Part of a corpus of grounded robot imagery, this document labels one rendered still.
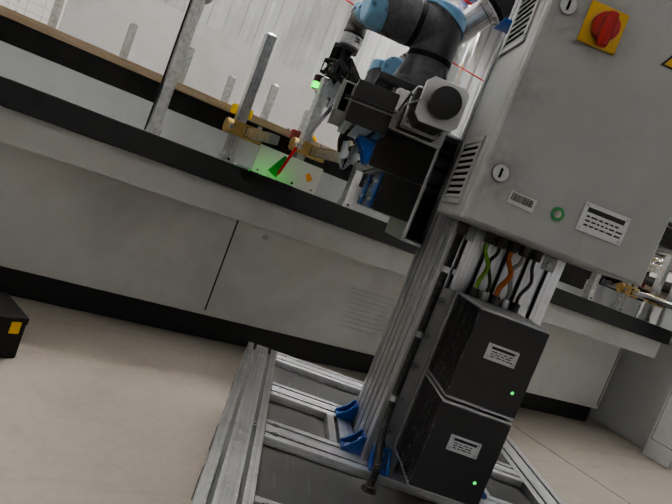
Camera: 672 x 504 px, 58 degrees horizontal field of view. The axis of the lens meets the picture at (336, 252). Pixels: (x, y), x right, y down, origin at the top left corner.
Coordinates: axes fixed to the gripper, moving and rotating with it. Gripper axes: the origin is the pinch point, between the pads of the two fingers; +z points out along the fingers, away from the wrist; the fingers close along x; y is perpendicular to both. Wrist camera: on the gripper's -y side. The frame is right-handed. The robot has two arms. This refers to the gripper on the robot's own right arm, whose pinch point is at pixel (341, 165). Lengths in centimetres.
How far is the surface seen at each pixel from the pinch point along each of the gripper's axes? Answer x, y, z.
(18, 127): -91, -27, 24
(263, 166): -16.1, -24.6, 9.1
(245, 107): -29.2, -25.1, -7.3
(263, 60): -28.9, -24.9, -24.1
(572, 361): 207, -47, 48
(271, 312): 18, -48, 64
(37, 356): -69, -1, 82
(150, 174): -51, -27, 25
